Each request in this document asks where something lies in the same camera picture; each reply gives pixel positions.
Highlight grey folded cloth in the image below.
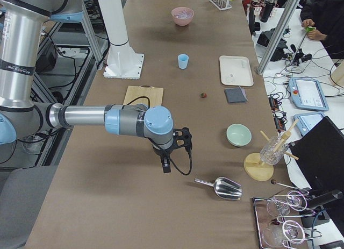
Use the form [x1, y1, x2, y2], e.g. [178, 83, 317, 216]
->
[224, 87, 248, 103]

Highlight black camera cable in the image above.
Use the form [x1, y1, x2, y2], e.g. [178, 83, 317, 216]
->
[125, 96, 194, 176]

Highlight white wire cup rack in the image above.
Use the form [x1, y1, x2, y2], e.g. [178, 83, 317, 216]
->
[209, 0, 233, 11]

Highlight cream rabbit serving tray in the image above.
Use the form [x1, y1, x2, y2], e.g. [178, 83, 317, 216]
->
[219, 55, 254, 87]

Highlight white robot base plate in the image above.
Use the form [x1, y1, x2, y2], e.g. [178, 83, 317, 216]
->
[103, 51, 144, 80]

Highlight wire glass rack tray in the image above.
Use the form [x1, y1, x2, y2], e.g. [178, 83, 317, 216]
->
[252, 188, 322, 248]

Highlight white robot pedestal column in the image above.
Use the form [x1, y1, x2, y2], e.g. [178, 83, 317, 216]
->
[95, 0, 135, 72]

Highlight wooden cutting board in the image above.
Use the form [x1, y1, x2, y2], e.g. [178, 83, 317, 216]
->
[123, 86, 164, 107]

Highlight blue teach pendant far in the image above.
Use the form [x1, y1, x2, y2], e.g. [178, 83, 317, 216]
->
[289, 77, 329, 111]

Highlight aluminium frame post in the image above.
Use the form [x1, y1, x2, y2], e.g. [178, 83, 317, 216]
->
[256, 0, 300, 75]

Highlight mint green bowl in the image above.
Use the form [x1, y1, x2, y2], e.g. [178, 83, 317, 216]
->
[226, 124, 252, 147]

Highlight blue teach pendant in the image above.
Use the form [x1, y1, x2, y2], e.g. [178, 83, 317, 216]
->
[289, 77, 329, 111]
[293, 112, 325, 136]

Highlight light blue cup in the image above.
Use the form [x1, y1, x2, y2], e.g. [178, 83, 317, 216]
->
[177, 54, 189, 69]

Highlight blue teach pendant near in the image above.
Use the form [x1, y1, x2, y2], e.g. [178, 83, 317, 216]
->
[293, 112, 325, 136]

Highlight wooden cup stand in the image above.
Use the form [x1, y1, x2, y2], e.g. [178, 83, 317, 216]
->
[244, 120, 299, 181]

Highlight pink bowl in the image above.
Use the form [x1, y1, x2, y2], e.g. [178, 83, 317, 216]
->
[171, 7, 195, 26]

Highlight steel ice scoop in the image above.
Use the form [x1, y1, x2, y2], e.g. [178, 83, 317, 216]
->
[194, 177, 242, 201]

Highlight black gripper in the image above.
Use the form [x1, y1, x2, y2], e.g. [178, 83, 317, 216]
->
[152, 127, 192, 174]

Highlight glass on wooden stand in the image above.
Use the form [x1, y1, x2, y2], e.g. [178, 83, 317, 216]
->
[260, 137, 288, 165]

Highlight seated person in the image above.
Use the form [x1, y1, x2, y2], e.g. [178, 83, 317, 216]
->
[300, 0, 343, 59]

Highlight clear ice cubes pile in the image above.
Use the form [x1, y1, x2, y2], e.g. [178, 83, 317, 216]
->
[172, 8, 194, 19]

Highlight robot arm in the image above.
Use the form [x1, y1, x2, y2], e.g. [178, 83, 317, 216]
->
[1, 0, 192, 173]

